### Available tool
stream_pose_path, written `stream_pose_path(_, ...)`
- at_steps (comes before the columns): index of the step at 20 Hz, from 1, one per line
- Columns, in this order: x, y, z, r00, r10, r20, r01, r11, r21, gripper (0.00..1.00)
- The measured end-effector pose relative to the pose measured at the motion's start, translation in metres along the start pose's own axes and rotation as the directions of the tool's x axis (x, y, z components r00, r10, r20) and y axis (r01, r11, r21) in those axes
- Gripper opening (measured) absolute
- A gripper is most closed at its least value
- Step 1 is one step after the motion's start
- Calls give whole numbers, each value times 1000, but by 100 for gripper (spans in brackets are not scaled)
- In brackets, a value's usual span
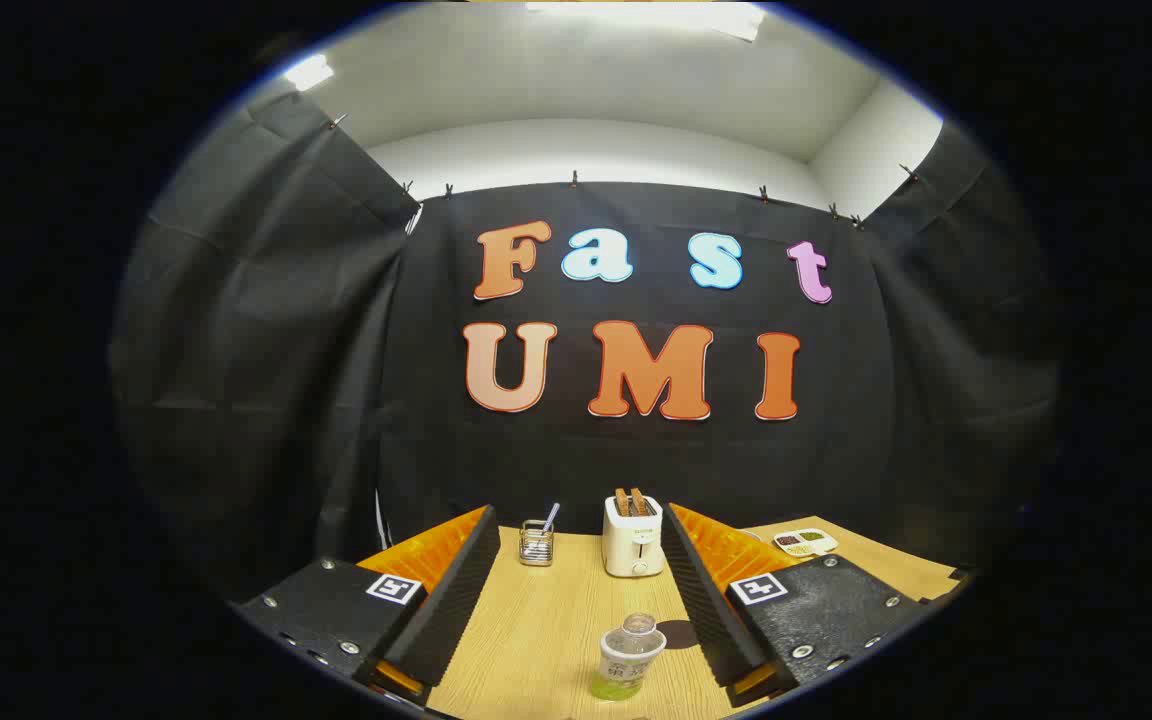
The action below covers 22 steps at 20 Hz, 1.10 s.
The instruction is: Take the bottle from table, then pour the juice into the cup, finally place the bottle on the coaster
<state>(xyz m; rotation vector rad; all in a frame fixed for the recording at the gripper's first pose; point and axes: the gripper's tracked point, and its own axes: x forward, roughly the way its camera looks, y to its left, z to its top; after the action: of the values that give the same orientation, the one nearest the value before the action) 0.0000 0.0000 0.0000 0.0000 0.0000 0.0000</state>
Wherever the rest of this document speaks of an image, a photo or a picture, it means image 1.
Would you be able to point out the wooden table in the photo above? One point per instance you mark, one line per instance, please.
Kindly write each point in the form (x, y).
(556, 620)

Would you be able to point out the white label juice bottle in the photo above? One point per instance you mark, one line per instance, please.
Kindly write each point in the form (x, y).
(628, 655)

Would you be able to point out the white divided condiment dish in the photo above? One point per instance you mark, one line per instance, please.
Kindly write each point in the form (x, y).
(804, 542)

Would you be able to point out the metal spoon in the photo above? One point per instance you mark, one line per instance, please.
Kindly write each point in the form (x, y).
(550, 517)

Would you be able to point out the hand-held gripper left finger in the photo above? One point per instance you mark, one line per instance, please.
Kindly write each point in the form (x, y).
(456, 600)

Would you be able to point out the white toaster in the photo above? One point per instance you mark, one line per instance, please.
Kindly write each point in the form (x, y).
(633, 545)

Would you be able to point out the small ceiling light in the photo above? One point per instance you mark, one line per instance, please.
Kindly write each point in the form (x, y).
(308, 72)

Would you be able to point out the long ceiling light panel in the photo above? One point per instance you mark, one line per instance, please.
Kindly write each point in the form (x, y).
(646, 15)

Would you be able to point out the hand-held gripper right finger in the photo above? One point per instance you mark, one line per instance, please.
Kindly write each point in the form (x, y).
(701, 600)

